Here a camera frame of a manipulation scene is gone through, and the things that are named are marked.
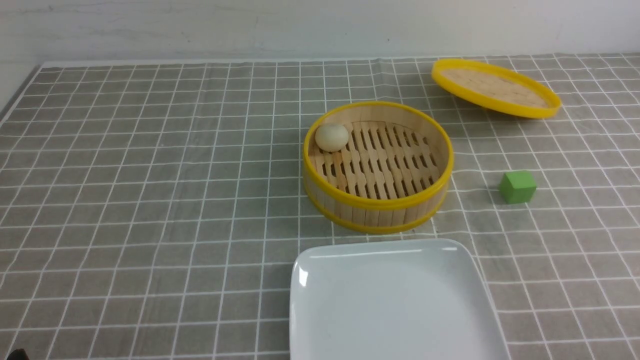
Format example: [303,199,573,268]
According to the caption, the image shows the white steamed bun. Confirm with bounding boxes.
[314,123,350,153]

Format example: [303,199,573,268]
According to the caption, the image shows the white rectangular plate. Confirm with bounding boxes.
[289,238,510,360]

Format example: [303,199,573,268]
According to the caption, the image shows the yellow rimmed bamboo steamer basket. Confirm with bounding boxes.
[301,101,454,234]

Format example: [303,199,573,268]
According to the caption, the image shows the grey checked tablecloth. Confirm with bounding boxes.
[0,54,640,360]

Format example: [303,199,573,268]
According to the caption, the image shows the green cube block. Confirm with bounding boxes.
[498,170,537,205]

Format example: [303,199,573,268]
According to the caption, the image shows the yellow rimmed bamboo steamer lid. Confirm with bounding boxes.
[431,58,562,119]

